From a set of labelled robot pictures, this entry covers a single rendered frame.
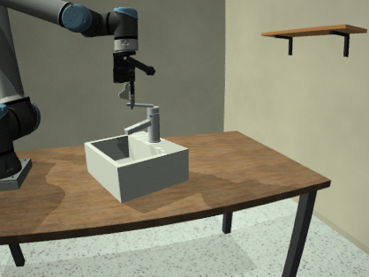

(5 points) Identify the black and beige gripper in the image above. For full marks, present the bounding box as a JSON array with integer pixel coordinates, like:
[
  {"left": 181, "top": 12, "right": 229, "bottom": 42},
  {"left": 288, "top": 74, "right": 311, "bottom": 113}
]
[{"left": 113, "top": 51, "right": 136, "bottom": 109}]

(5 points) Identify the white square sink basin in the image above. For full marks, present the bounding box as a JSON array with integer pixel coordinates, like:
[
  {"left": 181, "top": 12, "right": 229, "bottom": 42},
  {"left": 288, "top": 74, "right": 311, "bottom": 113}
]
[{"left": 84, "top": 131, "right": 189, "bottom": 203}]

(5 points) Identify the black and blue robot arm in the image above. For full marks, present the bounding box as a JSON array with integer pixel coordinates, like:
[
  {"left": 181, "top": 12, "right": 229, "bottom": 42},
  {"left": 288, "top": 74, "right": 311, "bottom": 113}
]
[{"left": 0, "top": 0, "right": 138, "bottom": 179}]

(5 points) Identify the grey mixer tap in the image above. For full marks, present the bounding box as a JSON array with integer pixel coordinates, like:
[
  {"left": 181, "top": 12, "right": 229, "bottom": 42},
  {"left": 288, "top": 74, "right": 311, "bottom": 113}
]
[{"left": 124, "top": 103, "right": 161, "bottom": 143}]

